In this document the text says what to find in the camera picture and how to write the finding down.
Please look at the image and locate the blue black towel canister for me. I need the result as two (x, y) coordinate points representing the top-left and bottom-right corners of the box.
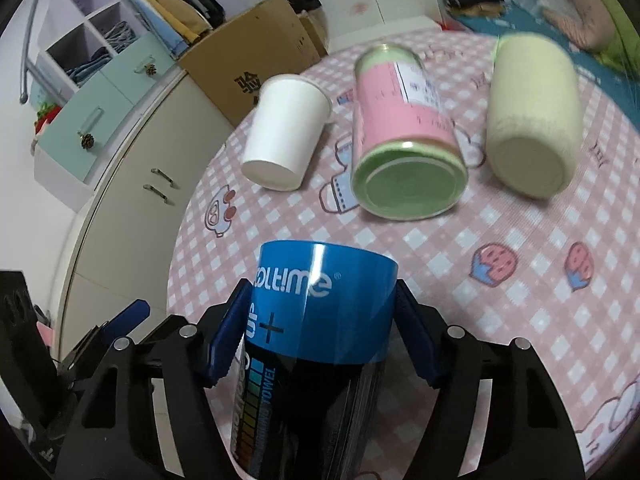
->
(230, 240), (398, 479)

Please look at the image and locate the cream fuzzy cylinder cup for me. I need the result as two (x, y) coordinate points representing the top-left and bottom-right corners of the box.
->
(485, 32), (584, 200)

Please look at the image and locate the white paper cup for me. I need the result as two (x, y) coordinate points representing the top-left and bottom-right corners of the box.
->
(241, 74), (332, 192)

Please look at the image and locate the pink checkered tablecloth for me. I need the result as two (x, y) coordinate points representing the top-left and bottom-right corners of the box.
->
(167, 29), (639, 474)

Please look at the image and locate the pink green plastic canister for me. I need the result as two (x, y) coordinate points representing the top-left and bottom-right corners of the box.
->
(350, 44), (468, 221)

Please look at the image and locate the white mint drawer organizer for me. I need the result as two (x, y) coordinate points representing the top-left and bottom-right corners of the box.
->
(34, 0), (178, 211)

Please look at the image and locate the grey metal pipe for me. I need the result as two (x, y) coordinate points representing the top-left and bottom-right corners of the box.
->
(18, 0), (67, 106)

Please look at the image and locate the brown cardboard box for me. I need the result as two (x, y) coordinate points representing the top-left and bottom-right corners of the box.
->
(179, 0), (321, 126)

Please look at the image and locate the green blanket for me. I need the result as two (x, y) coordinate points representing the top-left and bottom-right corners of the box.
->
(588, 0), (639, 79)

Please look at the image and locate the teal bed sheet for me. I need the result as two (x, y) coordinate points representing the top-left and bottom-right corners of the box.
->
(452, 1), (639, 130)

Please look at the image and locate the stack of folded clothes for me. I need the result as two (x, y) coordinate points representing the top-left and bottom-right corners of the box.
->
(125, 0), (226, 60)

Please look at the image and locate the beige cabinet with handles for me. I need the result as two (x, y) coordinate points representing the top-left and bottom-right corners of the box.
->
(54, 74), (233, 359)

